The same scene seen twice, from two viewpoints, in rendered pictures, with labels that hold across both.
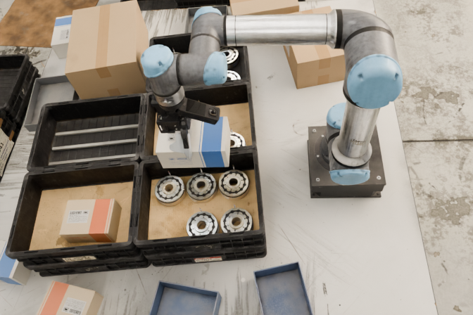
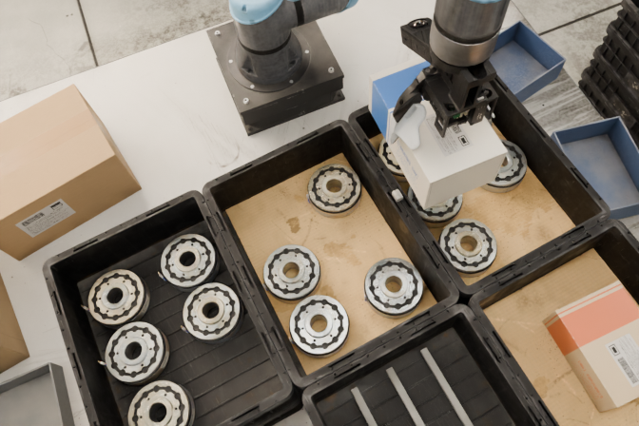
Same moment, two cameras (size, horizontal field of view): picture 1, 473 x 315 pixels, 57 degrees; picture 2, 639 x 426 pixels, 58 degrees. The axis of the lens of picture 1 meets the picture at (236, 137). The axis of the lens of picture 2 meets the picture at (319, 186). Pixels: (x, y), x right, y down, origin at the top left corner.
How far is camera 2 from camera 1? 1.22 m
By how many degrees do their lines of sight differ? 51
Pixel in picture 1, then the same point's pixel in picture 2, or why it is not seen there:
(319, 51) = (77, 130)
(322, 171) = (314, 69)
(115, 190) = (518, 356)
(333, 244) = (398, 54)
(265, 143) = not seen: hidden behind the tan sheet
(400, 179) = not seen: hidden behind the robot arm
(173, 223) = (513, 217)
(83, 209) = (611, 358)
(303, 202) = (356, 106)
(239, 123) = (277, 204)
